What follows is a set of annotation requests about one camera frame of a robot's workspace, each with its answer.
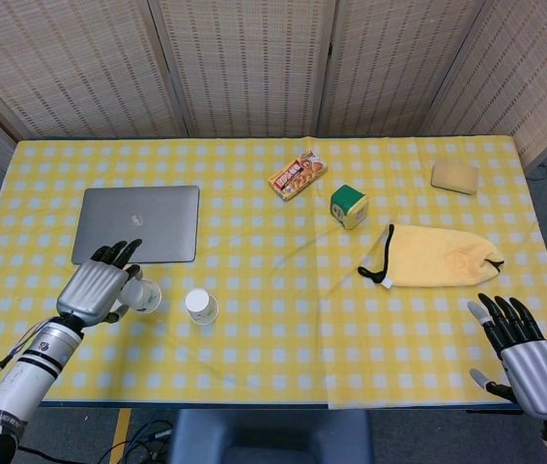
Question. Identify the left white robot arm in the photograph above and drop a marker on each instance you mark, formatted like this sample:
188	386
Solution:
27	372

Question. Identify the yellow curry roux box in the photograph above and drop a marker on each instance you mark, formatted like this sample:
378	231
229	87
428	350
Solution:
297	175

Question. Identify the yellow sponge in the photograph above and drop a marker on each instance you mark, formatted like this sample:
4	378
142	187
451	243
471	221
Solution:
453	178

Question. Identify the white paper cup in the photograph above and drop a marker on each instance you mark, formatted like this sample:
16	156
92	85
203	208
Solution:
148	295
202	307

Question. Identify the grey closed laptop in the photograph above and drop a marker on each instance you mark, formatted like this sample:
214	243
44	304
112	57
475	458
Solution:
148	217

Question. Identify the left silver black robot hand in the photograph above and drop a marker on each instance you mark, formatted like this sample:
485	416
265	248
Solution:
92	290

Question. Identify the green yellow cube box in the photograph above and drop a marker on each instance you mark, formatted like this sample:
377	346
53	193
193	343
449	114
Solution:
348	205

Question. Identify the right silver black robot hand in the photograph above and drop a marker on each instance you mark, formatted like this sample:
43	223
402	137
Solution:
541	377

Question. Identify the blue chair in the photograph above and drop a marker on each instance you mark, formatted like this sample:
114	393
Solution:
268	437

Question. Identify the yellow white checked tablecloth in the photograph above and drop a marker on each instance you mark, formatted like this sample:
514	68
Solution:
273	348

